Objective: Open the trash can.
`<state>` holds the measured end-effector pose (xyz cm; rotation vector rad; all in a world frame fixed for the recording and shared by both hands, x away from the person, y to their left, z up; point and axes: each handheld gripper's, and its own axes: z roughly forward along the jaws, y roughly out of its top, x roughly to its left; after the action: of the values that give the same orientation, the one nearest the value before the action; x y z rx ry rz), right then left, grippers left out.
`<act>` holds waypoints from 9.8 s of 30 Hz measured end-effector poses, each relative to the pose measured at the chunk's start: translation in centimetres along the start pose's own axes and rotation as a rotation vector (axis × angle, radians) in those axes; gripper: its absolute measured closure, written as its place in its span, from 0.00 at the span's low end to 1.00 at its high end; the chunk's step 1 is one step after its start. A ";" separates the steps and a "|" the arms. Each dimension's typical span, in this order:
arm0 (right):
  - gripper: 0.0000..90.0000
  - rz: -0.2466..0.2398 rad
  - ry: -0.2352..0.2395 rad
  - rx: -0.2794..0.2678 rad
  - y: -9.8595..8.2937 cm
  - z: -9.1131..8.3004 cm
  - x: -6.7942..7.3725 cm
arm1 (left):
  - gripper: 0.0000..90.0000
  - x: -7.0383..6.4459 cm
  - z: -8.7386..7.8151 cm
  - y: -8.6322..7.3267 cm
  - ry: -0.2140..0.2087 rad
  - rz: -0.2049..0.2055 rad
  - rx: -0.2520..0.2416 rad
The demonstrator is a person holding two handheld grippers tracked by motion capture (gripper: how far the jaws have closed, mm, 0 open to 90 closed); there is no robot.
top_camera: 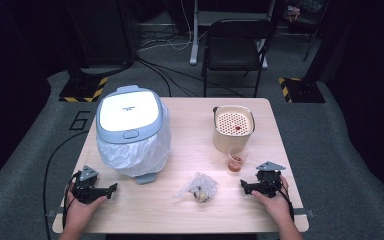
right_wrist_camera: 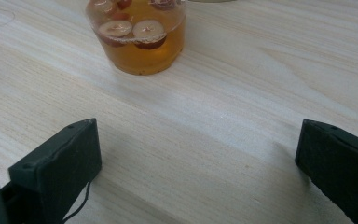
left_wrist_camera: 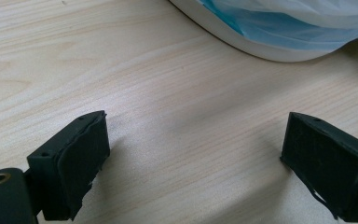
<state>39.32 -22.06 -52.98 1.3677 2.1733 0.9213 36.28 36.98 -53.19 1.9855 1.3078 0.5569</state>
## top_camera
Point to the black folding chair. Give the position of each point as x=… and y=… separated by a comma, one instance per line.
x=235, y=50

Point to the person's left hand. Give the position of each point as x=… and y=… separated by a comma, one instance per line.
x=80, y=215

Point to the black equipment cabinet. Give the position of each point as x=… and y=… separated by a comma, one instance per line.
x=103, y=33

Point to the small red food scrap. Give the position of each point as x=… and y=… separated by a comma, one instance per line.
x=237, y=128

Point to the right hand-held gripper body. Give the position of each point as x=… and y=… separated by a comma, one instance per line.
x=268, y=181

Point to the hazard-striped black base plate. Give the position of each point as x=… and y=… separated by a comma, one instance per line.
x=305, y=91
x=80, y=90

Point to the small clear plastic cup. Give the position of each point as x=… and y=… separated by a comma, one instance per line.
x=237, y=163

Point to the blue-grey pedal trash bin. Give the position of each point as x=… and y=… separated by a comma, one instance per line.
x=130, y=113

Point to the clear bag of scraps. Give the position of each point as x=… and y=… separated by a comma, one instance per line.
x=200, y=190

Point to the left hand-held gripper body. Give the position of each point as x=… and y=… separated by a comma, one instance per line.
x=86, y=186

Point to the beige drain container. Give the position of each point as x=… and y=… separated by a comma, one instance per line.
x=225, y=143

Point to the grey table edge bracket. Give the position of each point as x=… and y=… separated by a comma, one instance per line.
x=305, y=212
x=54, y=212

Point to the dark metal stand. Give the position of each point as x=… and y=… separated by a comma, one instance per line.
x=311, y=43

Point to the white metal desk frame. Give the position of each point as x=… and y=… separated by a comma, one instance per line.
x=194, y=40

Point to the white plastic bin liner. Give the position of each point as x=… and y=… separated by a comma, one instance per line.
x=136, y=156

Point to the person's right hand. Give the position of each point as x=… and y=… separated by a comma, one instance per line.
x=276, y=206

